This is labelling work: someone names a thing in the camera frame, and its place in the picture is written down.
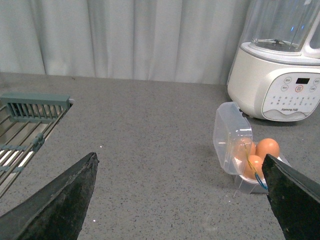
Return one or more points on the blue rubber band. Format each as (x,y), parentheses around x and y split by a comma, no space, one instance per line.
(260,181)

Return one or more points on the white curtain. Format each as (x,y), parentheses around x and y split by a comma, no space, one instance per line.
(191,41)

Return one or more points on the brown egg back left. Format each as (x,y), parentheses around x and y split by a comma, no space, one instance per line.
(243,148)

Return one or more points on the green metal sink rack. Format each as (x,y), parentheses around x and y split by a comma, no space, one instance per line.
(26,121)

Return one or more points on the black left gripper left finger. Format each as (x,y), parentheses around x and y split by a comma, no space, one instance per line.
(58,210)

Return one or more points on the yellow rubber band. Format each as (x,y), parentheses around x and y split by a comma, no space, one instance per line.
(250,169)

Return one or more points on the brown egg back right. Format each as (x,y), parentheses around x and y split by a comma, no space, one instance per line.
(267,146)

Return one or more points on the brown egg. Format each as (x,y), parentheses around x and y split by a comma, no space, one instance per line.
(267,146)
(243,148)
(258,164)

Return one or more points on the clear plastic egg box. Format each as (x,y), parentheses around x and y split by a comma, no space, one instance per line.
(229,126)

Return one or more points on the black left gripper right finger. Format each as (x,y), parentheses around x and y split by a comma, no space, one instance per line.
(294,199)

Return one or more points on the white Joyoung blender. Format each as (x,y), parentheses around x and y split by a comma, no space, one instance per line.
(275,74)

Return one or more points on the brown egg front left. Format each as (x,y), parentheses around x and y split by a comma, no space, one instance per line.
(258,164)

